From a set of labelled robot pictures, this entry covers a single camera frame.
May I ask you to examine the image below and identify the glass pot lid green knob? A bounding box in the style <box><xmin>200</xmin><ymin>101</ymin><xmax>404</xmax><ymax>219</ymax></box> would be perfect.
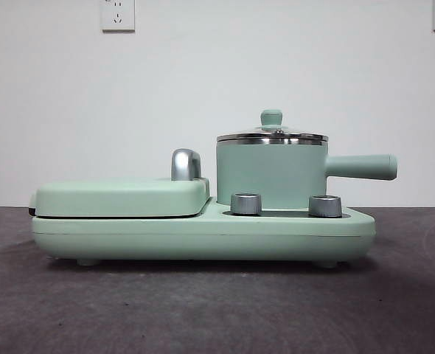
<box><xmin>215</xmin><ymin>108</ymin><xmax>329</xmax><ymax>145</ymax></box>

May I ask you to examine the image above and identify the silver control knob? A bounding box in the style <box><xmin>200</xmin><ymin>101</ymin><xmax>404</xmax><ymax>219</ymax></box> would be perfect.
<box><xmin>308</xmin><ymin>194</ymin><xmax>343</xmax><ymax>218</ymax></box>
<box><xmin>230</xmin><ymin>192</ymin><xmax>263</xmax><ymax>215</ymax></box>

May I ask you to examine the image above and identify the mint green breakfast maker base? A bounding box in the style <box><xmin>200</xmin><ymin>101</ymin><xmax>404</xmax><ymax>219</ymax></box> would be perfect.
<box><xmin>31</xmin><ymin>195</ymin><xmax>376</xmax><ymax>268</ymax></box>

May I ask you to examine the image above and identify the mint green grill cover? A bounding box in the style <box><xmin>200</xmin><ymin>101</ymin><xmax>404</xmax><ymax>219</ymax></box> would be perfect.
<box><xmin>28</xmin><ymin>176</ymin><xmax>212</xmax><ymax>219</ymax></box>

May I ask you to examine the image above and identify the chrome grill cover handle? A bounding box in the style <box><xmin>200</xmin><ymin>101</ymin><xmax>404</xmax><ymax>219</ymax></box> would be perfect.
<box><xmin>170</xmin><ymin>147</ymin><xmax>204</xmax><ymax>182</ymax></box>

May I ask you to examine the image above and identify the mint green pot with handle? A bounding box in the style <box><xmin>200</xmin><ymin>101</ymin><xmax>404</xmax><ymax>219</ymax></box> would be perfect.
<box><xmin>215</xmin><ymin>137</ymin><xmax>399</xmax><ymax>208</ymax></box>

